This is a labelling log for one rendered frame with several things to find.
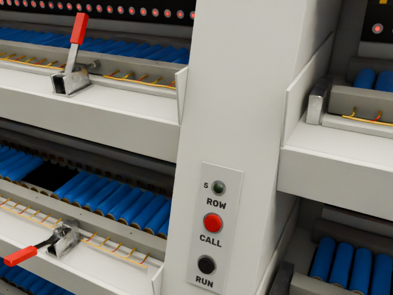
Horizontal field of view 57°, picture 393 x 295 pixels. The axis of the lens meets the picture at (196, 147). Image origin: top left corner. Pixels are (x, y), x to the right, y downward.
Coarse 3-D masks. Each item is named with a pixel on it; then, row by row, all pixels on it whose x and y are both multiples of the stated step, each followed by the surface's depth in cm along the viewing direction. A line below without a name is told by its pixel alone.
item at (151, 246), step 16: (0, 192) 55; (16, 192) 53; (32, 192) 53; (32, 208) 52; (48, 208) 50; (64, 208) 50; (80, 208) 49; (80, 224) 48; (96, 224) 47; (112, 224) 47; (112, 240) 46; (128, 240) 45; (144, 240) 44; (160, 240) 44; (128, 256) 44; (160, 256) 43
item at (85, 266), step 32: (32, 128) 67; (128, 160) 58; (0, 224) 51; (32, 224) 51; (0, 256) 52; (96, 256) 45; (64, 288) 46; (96, 288) 42; (128, 288) 41; (160, 288) 38
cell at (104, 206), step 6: (120, 186) 54; (126, 186) 54; (114, 192) 53; (120, 192) 53; (126, 192) 54; (108, 198) 52; (114, 198) 52; (120, 198) 53; (102, 204) 51; (108, 204) 51; (114, 204) 52; (102, 210) 50; (108, 210) 51
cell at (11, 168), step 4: (24, 156) 62; (28, 156) 62; (32, 156) 63; (20, 160) 61; (24, 160) 62; (28, 160) 62; (12, 164) 60; (16, 164) 60; (20, 164) 61; (4, 168) 59; (8, 168) 59; (12, 168) 60; (16, 168) 60; (0, 172) 58; (4, 172) 59; (8, 172) 59; (4, 176) 58
